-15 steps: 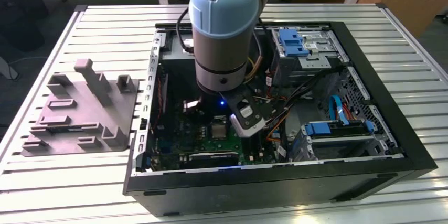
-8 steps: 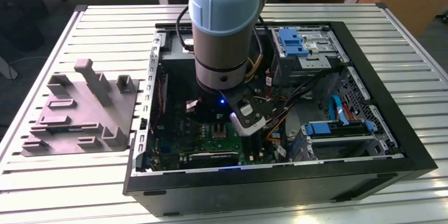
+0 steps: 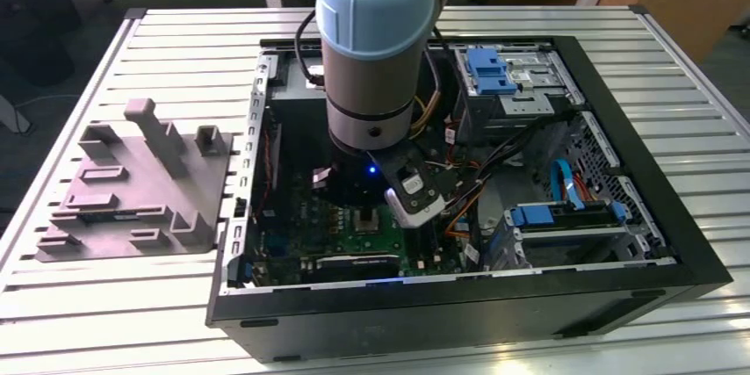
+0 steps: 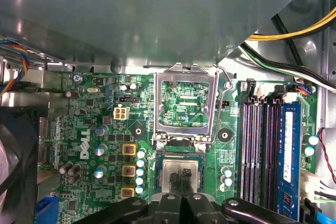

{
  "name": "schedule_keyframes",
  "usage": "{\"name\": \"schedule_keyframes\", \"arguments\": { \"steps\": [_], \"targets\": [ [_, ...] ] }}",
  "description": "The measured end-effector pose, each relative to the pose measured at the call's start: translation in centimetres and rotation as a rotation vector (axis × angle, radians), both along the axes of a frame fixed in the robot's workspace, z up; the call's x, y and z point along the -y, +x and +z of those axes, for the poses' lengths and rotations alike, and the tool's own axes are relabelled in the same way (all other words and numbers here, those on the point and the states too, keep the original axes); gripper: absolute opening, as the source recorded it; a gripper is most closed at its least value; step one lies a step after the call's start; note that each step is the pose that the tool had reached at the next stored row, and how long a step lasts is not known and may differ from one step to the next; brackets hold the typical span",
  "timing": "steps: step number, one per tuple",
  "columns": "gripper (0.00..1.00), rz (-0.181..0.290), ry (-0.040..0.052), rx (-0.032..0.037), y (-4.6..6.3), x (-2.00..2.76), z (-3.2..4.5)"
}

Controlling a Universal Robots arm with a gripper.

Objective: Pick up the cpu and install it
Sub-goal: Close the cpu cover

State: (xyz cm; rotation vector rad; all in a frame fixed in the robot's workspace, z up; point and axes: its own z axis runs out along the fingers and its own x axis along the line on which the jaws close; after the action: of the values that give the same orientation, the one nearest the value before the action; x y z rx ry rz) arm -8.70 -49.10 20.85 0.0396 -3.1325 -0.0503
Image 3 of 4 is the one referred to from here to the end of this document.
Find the blue drive carrier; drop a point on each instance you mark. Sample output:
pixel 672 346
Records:
pixel 488 72

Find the grey parts rack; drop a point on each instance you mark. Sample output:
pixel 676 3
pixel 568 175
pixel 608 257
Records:
pixel 152 199

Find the green motherboard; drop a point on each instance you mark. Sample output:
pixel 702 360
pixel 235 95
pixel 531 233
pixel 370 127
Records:
pixel 387 247

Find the hard disk in blue carrier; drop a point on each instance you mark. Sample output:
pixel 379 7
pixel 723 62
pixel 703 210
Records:
pixel 532 216

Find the silver drive cage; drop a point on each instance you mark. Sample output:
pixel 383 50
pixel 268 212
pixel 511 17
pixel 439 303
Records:
pixel 527 105

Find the graphics card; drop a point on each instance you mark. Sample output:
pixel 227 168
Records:
pixel 358 263

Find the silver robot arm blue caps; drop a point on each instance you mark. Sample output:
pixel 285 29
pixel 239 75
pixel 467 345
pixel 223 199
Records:
pixel 375 63

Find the CPU socket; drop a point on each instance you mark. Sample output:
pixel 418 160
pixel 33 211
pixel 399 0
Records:
pixel 367 222

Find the black PC case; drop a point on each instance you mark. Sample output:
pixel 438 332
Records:
pixel 410 318

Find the grey power supply unit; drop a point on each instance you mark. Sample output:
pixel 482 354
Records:
pixel 292 105

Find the black RAM slot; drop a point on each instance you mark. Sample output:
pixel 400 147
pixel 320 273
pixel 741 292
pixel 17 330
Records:
pixel 418 247

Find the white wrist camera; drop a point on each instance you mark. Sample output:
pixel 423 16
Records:
pixel 419 204

